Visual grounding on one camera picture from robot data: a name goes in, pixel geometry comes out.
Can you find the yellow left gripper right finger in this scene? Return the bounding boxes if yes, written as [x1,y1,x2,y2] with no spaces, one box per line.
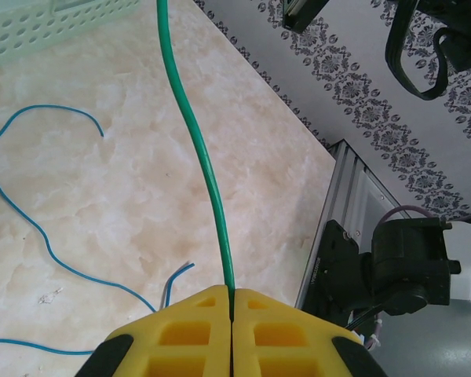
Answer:
[232,289,388,377]

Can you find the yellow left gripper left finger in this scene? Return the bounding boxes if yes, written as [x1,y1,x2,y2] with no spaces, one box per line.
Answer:
[76,285,232,377]

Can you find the green cable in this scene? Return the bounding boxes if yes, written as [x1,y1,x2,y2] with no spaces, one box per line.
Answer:
[155,0,236,299]

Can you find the mint plastic basket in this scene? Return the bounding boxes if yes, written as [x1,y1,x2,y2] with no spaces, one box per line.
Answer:
[0,0,144,71]

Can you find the black flat cable loop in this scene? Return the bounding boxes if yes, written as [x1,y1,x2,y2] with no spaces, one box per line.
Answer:
[383,0,458,101]

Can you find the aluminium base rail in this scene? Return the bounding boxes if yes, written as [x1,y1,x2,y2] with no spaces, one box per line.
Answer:
[296,139,403,311]

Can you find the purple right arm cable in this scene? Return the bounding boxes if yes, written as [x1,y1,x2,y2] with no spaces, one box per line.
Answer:
[379,203,471,227]

